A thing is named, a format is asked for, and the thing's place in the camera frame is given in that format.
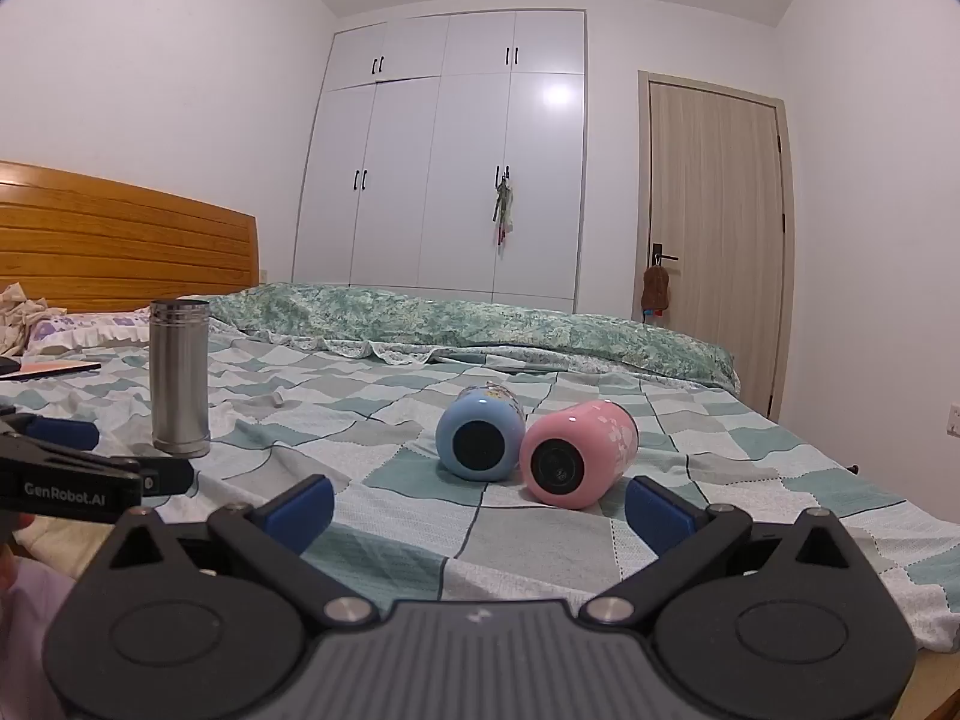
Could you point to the pink cup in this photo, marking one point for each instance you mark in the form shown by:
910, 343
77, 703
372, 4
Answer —
577, 457

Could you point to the white wardrobe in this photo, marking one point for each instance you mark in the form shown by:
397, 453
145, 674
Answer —
442, 180

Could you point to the stainless steel thermos flask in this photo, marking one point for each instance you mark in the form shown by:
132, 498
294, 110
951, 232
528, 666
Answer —
180, 375

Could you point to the pink flat tablet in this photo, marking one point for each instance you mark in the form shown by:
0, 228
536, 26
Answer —
56, 368

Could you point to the purple floral pillow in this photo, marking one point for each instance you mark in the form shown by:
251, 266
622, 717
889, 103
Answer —
82, 330

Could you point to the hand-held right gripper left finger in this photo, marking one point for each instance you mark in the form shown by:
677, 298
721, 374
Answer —
296, 514

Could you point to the person's left forearm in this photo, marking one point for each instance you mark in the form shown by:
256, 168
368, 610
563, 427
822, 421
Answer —
26, 652

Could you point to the checked bed sheet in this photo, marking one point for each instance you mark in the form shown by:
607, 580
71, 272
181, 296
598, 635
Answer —
390, 480

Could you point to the green floral quilt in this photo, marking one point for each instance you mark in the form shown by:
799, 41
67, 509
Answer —
525, 334

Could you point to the cream crumpled cloth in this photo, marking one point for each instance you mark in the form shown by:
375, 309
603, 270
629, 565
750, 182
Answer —
22, 315

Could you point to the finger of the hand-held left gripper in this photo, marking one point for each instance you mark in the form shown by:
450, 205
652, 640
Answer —
171, 475
64, 432

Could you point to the wall socket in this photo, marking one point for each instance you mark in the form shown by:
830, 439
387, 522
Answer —
954, 420

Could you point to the wooden door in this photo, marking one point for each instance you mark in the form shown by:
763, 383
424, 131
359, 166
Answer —
712, 240

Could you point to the wooden headboard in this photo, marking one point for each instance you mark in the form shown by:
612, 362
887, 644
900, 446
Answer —
127, 247

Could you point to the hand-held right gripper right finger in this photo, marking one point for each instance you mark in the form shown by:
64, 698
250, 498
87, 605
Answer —
661, 516

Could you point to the blue cup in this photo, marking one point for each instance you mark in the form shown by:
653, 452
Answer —
480, 435

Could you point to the brown hanging pouch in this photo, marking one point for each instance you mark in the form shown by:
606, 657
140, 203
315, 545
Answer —
656, 289

